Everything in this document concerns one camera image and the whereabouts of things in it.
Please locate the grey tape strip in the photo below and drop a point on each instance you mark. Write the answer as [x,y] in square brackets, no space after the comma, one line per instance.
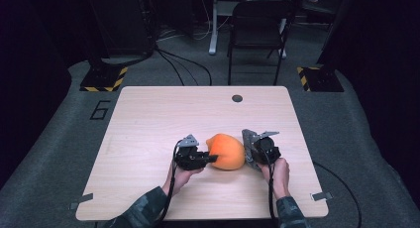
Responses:
[81,201]
[322,196]

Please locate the white desk leg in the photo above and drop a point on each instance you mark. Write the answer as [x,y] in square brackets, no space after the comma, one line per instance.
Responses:
[214,29]

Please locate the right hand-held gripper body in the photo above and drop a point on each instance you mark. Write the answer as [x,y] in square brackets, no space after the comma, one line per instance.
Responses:
[267,150]

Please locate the orange plush toy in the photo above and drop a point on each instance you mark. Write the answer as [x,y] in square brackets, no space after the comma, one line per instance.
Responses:
[228,152]

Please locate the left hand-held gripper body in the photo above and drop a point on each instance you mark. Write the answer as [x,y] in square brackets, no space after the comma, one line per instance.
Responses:
[188,155]

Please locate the person's left hand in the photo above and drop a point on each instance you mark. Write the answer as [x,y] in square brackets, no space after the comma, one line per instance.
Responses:
[185,178]

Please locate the black folding chair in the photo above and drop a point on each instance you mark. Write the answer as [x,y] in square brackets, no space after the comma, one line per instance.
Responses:
[257,26]

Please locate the striped black stand base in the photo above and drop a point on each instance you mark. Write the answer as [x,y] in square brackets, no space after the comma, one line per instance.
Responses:
[322,80]
[102,79]

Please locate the dark equipment cabinet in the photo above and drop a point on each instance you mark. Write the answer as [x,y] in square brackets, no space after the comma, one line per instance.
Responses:
[122,23]

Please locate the person's right hand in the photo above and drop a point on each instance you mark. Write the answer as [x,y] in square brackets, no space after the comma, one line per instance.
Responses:
[279,178]

